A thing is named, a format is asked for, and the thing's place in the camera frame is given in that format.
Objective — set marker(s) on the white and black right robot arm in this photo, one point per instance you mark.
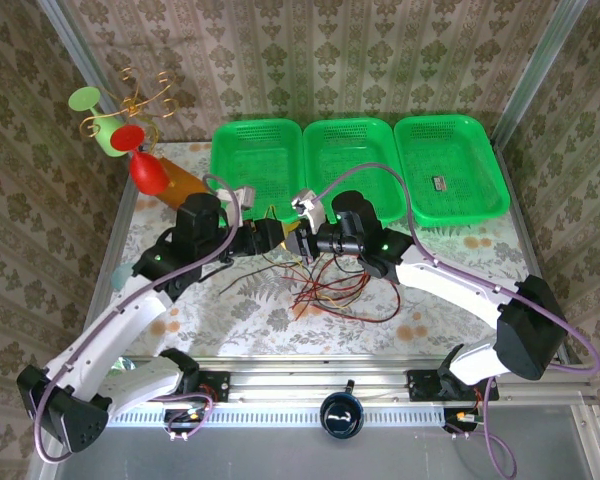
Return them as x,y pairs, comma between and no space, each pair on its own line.
455,285

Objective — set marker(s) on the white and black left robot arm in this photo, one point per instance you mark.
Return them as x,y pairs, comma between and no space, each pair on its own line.
130,305

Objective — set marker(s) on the orange rectangular block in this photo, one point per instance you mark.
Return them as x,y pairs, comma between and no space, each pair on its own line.
185,182

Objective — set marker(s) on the red plastic wine glass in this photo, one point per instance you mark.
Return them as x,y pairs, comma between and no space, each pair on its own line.
147,175

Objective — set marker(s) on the green perforated plastic basket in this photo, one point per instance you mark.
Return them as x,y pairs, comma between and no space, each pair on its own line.
350,145
455,150
260,155

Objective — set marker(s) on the floral table cloth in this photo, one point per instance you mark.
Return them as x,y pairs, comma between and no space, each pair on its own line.
280,330

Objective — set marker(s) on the small printed label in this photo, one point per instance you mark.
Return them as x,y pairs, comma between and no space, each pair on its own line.
439,183

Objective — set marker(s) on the blue translucent plastic cup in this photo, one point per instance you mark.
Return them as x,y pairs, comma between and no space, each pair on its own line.
121,277

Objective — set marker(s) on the dark blue mug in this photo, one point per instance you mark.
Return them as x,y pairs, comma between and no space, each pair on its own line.
341,415

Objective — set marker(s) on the green plastic wine glass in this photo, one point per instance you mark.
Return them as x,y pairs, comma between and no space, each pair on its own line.
84,99

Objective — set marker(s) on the grey metal panel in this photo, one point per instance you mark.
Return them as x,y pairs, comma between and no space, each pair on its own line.
280,460

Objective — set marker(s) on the aluminium table side rail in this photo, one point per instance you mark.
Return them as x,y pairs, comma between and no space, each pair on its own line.
530,240
125,200

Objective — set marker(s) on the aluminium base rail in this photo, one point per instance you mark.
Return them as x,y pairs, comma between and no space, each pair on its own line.
305,380

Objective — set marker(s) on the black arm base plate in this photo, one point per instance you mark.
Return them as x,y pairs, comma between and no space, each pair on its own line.
220,385
420,385

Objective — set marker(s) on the aluminium frame post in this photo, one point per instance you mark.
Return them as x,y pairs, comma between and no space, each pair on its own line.
75,60
540,70

